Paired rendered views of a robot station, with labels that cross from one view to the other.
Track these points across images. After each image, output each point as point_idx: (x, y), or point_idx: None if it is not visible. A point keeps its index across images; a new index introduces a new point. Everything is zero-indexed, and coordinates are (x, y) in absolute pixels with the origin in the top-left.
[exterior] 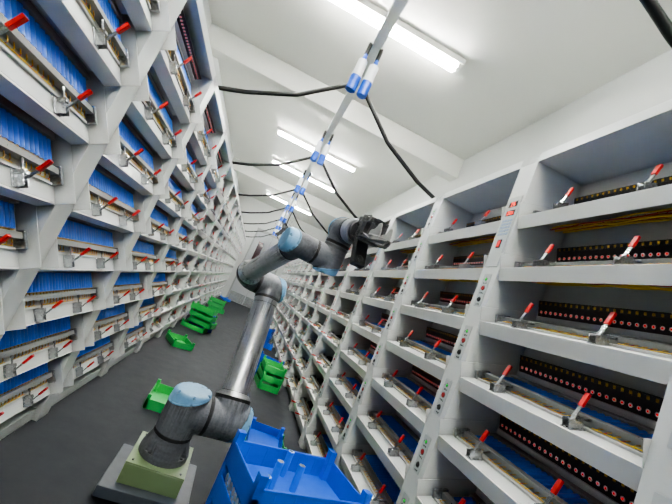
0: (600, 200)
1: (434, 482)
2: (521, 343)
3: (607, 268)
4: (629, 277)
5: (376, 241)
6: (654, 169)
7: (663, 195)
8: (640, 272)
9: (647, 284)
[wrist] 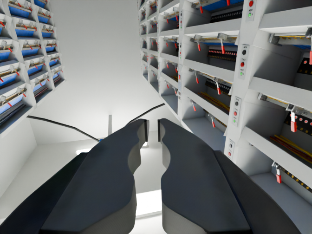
0: (304, 181)
1: None
2: None
3: (296, 102)
4: (283, 89)
5: (118, 130)
6: (278, 179)
7: (264, 145)
8: (275, 91)
9: (274, 82)
